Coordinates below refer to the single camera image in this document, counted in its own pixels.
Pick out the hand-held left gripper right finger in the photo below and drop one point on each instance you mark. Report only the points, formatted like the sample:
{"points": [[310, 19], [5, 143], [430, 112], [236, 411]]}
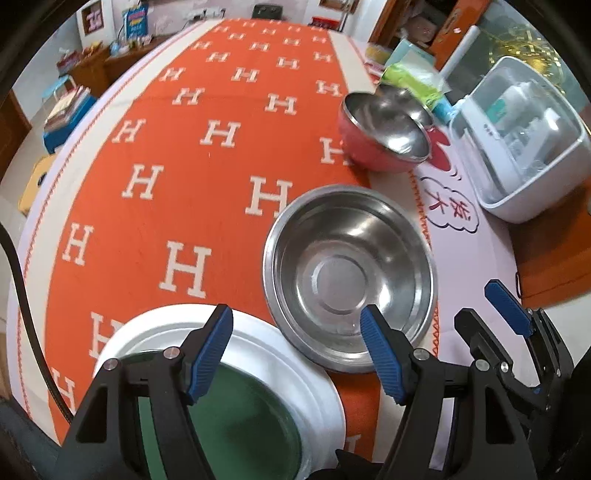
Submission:
{"points": [[383, 355]]}

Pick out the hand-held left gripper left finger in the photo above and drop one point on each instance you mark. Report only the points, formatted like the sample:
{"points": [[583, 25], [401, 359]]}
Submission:
{"points": [[207, 355]]}

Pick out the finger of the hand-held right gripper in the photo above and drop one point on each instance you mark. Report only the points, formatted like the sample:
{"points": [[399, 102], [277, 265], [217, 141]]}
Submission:
{"points": [[505, 302], [480, 339]]}

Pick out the green plate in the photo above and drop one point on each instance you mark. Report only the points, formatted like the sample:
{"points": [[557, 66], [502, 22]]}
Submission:
{"points": [[249, 424]]}

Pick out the white paper plate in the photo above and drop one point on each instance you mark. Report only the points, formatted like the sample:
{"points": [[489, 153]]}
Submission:
{"points": [[295, 369]]}

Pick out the large steel bowl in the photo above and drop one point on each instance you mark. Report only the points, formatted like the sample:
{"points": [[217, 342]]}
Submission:
{"points": [[341, 249]]}

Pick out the red-sided steel bowl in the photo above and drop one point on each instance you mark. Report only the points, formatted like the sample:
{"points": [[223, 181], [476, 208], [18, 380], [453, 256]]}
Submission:
{"points": [[364, 147]]}

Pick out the small steel bowl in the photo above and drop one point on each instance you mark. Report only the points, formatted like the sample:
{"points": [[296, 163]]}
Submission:
{"points": [[411, 99]]}

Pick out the wooden glass cabinet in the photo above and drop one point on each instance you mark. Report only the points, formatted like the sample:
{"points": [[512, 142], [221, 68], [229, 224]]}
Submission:
{"points": [[554, 258]]}

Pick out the white sterilizer box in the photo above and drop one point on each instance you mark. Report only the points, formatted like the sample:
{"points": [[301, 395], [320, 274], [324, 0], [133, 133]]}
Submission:
{"points": [[531, 198]]}

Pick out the light blue packet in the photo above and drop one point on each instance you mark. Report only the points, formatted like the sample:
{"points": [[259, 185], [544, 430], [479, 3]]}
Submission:
{"points": [[445, 113]]}

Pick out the orange patterned blanket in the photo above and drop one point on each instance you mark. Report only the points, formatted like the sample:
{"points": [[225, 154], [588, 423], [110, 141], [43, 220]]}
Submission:
{"points": [[184, 152]]}

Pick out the green tissue packet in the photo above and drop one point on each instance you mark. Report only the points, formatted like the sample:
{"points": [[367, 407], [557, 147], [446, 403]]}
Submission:
{"points": [[411, 78]]}

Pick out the yellow plastic stool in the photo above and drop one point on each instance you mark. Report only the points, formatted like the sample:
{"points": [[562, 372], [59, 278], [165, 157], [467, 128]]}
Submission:
{"points": [[34, 184]]}

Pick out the gold tinsel decoration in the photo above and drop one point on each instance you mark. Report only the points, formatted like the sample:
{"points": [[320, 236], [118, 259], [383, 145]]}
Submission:
{"points": [[545, 50]]}

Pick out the white roll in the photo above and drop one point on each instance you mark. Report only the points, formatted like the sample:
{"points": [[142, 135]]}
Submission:
{"points": [[461, 50]]}

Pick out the blue plastic stool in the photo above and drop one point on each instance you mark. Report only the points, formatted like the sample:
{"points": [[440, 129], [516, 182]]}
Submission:
{"points": [[60, 138]]}

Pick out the teal box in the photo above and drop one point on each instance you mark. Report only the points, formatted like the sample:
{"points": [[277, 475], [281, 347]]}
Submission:
{"points": [[411, 53]]}

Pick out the yellow packet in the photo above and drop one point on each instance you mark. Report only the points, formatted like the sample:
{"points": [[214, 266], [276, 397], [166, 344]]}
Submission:
{"points": [[376, 54]]}

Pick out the stack of books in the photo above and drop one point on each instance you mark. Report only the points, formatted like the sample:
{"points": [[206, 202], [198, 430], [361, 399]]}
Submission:
{"points": [[69, 106]]}

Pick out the brown wooden door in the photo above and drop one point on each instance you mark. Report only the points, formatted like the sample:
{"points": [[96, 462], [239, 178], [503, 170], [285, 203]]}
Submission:
{"points": [[11, 134]]}

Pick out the wooden sideboard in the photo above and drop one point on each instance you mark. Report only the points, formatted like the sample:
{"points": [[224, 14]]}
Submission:
{"points": [[115, 64]]}

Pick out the light blue stool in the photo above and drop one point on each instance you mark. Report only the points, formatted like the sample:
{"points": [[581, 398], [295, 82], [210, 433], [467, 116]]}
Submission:
{"points": [[57, 83]]}

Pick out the red tissue box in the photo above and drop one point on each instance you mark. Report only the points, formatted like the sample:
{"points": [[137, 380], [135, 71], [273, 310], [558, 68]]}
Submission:
{"points": [[69, 63]]}

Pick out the flat red box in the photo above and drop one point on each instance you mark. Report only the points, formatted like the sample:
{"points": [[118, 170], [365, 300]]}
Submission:
{"points": [[328, 24]]}

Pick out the blue picture book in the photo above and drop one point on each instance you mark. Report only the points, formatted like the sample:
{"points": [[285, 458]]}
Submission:
{"points": [[135, 22]]}

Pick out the white power strip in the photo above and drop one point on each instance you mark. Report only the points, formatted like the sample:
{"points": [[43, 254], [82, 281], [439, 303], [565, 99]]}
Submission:
{"points": [[201, 13]]}

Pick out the black chair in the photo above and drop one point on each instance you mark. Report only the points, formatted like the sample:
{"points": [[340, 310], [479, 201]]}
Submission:
{"points": [[268, 11]]}

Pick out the red wall picture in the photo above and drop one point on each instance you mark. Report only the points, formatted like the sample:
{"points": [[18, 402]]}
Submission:
{"points": [[93, 18]]}

